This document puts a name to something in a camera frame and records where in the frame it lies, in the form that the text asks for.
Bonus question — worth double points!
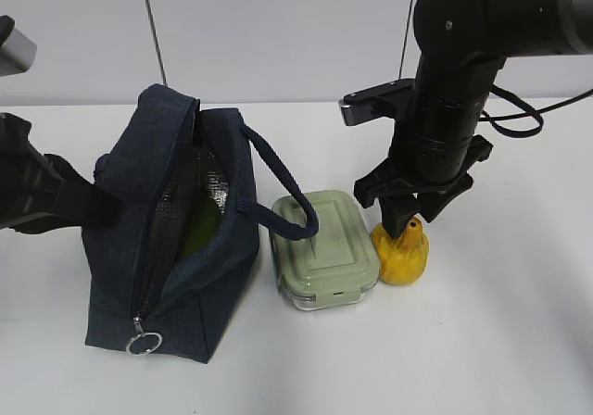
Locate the green cucumber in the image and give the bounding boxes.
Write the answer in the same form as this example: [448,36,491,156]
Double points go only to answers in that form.
[179,194,221,258]

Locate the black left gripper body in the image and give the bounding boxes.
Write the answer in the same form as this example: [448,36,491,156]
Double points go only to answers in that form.
[1,113,69,235]

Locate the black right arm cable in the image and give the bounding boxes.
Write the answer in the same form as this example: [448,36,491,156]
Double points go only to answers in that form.
[479,84,593,137]

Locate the yellow toy pumpkin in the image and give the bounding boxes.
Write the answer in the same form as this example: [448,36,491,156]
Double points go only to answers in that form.
[371,218,430,286]

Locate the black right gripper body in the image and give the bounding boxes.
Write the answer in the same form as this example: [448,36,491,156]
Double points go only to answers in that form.
[354,135,493,208]

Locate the green lidded glass container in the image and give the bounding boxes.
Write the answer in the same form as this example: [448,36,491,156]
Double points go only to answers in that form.
[270,190,380,311]

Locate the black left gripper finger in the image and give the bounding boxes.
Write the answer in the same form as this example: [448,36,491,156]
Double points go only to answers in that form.
[44,154,123,227]

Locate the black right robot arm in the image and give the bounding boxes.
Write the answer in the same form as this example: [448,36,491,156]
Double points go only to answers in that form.
[340,0,592,238]

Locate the metal zipper pull ring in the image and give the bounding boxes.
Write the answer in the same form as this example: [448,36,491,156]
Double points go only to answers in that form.
[126,316,164,356]

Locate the navy blue lunch bag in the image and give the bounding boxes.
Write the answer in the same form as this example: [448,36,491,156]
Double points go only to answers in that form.
[82,84,319,363]

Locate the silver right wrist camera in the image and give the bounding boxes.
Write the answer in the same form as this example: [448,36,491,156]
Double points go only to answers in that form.
[339,79,414,127]

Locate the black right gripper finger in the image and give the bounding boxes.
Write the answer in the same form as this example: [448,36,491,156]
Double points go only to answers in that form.
[380,195,421,239]
[416,189,457,223]

